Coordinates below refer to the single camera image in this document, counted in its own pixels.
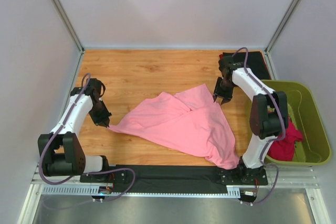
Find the olive green plastic bin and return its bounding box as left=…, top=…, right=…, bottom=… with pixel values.
left=263, top=80, right=331, bottom=167

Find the pink t-shirt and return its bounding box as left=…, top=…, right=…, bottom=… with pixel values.
left=109, top=84, right=239, bottom=169

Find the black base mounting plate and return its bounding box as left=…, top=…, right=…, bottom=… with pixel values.
left=80, top=165, right=268, bottom=194

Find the right aluminium frame post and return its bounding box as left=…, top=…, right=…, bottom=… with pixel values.
left=265, top=0, right=301, bottom=54

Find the magenta t-shirt in bin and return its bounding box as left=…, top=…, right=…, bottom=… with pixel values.
left=267, top=116, right=303, bottom=162

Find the left aluminium frame post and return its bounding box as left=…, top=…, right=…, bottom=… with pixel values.
left=51, top=0, right=85, bottom=53

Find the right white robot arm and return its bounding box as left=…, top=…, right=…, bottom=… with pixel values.
left=213, top=54, right=288, bottom=184

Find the slotted grey cable duct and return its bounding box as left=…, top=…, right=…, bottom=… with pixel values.
left=41, top=185, right=240, bottom=199

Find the aluminium frame post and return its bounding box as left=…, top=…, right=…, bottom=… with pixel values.
left=51, top=0, right=85, bottom=53
left=265, top=0, right=301, bottom=54

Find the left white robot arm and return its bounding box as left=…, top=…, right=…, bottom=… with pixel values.
left=38, top=78, right=111, bottom=177

